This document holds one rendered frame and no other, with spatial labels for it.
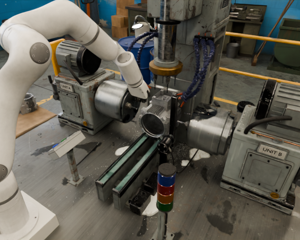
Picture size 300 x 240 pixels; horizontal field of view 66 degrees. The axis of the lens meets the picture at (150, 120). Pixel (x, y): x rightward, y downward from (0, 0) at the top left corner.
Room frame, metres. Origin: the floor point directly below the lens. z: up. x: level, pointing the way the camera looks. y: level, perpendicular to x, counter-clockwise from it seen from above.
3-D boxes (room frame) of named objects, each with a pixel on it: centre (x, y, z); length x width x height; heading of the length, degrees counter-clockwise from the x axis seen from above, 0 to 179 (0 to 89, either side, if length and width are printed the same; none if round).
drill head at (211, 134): (0.99, -0.35, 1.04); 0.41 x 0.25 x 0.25; 60
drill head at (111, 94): (1.33, 0.25, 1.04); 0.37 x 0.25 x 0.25; 60
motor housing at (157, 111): (1.16, -0.06, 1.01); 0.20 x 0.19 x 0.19; 150
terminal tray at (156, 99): (1.19, -0.08, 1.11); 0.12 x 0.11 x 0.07; 150
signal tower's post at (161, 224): (0.54, -0.06, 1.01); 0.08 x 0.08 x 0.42; 60
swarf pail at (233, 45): (5.31, -1.87, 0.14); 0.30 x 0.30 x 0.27
